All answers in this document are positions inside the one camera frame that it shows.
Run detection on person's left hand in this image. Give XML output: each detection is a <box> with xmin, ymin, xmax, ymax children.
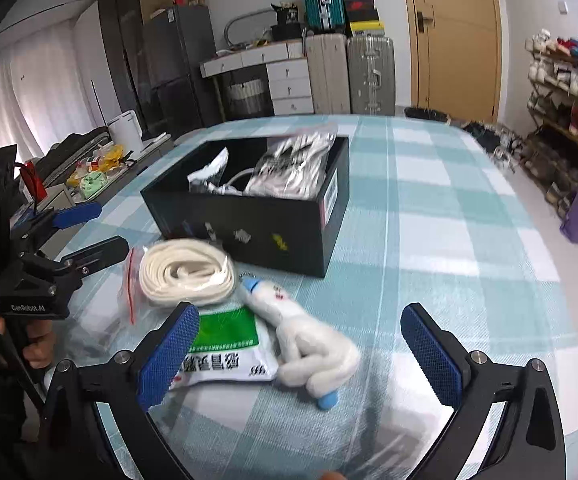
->
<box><xmin>0</xmin><ymin>320</ymin><xmax>56</xmax><ymax>370</ymax></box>

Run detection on dark tall wardrobe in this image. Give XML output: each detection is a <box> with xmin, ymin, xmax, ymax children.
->
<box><xmin>98</xmin><ymin>0</ymin><xmax>170</xmax><ymax>139</ymax></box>

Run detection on grey low cabinet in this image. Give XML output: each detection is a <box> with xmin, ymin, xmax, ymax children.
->
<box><xmin>38</xmin><ymin>131</ymin><xmax>176</xmax><ymax>261</ymax></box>

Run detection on white appliance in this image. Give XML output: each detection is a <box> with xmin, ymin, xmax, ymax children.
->
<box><xmin>108</xmin><ymin>110</ymin><xmax>144</xmax><ymax>157</ymax></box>

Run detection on shoe rack with shoes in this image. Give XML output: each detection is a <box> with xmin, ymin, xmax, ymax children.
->
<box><xmin>520</xmin><ymin>29</ymin><xmax>578</xmax><ymax>219</ymax></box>

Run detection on stack of shoe boxes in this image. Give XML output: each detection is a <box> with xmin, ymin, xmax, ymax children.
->
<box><xmin>343</xmin><ymin>0</ymin><xmax>385</xmax><ymax>37</ymax></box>

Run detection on white plush toy blue tips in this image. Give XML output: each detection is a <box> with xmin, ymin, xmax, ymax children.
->
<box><xmin>240</xmin><ymin>275</ymin><xmax>362</xmax><ymax>411</ymax></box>

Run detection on bagged white rope adidas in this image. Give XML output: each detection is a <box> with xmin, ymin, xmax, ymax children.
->
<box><xmin>244</xmin><ymin>125</ymin><xmax>338</xmax><ymax>200</ymax></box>

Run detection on silver suitcase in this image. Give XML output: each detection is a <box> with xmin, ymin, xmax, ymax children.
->
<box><xmin>346</xmin><ymin>36</ymin><xmax>395</xmax><ymax>116</ymax></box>

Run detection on beige suitcase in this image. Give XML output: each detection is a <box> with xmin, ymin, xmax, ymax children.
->
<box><xmin>305</xmin><ymin>34</ymin><xmax>351</xmax><ymax>115</ymax></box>

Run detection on black cardboard box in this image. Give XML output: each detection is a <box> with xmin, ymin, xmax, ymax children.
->
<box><xmin>141</xmin><ymin>136</ymin><xmax>350</xmax><ymax>278</ymax></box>

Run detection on plaid teal tablecloth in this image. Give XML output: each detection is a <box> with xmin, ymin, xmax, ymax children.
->
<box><xmin>53</xmin><ymin>112</ymin><xmax>578</xmax><ymax>480</ymax></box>

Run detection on black refrigerator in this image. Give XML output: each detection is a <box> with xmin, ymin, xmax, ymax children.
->
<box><xmin>144</xmin><ymin>6</ymin><xmax>222</xmax><ymax>139</ymax></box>

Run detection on green white medicine packet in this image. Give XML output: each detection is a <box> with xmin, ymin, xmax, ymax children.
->
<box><xmin>170</xmin><ymin>304</ymin><xmax>279</xmax><ymax>390</ymax></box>

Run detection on wooden door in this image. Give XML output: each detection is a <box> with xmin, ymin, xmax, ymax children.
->
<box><xmin>406</xmin><ymin>0</ymin><xmax>502</xmax><ymax>122</ymax></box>

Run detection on bagged white strap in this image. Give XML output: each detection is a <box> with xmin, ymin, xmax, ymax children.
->
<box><xmin>122</xmin><ymin>237</ymin><xmax>238</xmax><ymax>326</ymax></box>

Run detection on white curtain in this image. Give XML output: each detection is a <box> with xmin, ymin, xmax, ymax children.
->
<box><xmin>0</xmin><ymin>22</ymin><xmax>95</xmax><ymax>162</ymax></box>

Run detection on woven laundry basket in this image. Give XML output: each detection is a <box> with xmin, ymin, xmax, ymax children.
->
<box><xmin>226</xmin><ymin>79</ymin><xmax>268</xmax><ymax>118</ymax></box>

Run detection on white charging cable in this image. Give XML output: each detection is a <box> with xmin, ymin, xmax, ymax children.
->
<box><xmin>218</xmin><ymin>167</ymin><xmax>255</xmax><ymax>195</ymax></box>

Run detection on white drawer desk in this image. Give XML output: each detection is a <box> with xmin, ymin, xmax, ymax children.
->
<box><xmin>200</xmin><ymin>39</ymin><xmax>314</xmax><ymax>118</ymax></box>

